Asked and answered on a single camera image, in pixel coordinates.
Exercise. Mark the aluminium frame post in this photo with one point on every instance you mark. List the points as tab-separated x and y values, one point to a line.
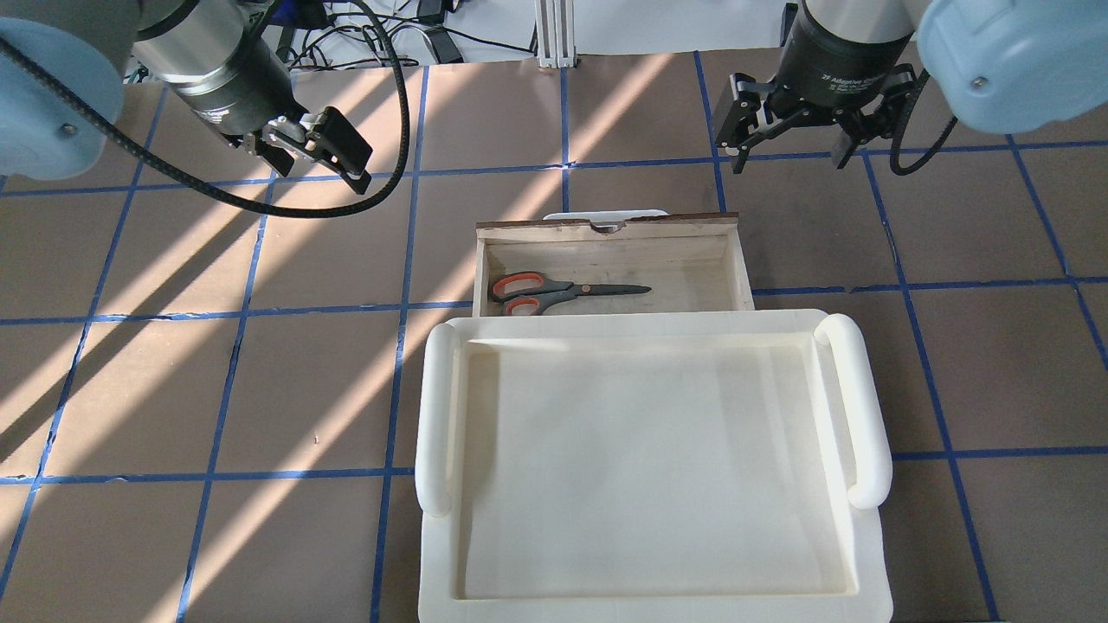
555	34

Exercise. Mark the orange handled grey scissors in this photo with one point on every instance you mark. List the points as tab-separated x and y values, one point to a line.
531	293

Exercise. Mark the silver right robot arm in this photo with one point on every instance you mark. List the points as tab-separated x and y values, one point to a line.
998	67

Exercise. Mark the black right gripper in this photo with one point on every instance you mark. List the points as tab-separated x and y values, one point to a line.
838	65

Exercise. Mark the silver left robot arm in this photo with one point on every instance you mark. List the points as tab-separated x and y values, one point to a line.
209	52

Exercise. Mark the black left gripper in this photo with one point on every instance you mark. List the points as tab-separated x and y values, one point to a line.
232	97

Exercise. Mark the brown paper table mat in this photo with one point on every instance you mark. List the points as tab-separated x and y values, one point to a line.
208	415

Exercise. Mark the wooden drawer with white handle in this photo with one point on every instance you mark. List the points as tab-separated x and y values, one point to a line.
687	263

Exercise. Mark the white plastic tray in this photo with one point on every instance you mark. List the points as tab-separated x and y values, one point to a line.
698	467

